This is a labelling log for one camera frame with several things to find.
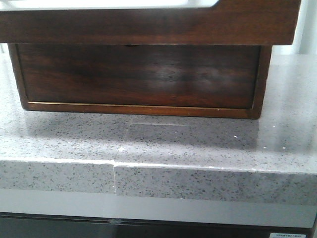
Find wooden drawer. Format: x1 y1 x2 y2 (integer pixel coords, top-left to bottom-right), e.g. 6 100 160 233
17 44 260 109
0 0 301 46

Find dark wooden drawer cabinet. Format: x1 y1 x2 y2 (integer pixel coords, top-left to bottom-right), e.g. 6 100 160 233
8 43 271 119

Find grey cabinet under counter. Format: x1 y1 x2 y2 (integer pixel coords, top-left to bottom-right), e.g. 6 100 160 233
0 189 317 238

